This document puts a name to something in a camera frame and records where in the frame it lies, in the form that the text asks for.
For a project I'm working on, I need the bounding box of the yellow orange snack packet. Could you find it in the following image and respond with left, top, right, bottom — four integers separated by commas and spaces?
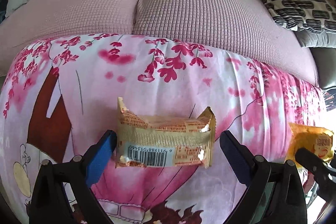
285, 123, 335, 168

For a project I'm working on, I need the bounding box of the black white patterned pillow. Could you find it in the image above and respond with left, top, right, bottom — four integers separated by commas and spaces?
262, 0, 335, 34

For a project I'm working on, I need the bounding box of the gold beige wafer packet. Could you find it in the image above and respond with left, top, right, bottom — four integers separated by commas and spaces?
115, 97, 216, 168

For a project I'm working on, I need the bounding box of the pink waffle sofa cover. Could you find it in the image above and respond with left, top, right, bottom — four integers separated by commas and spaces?
1, 0, 318, 84

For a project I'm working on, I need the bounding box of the pink cartoon print cloth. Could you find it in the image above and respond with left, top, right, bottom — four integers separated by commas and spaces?
1, 34, 326, 223

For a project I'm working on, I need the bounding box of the grey cushion under pillow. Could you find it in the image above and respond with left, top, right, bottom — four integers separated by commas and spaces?
294, 30, 336, 48

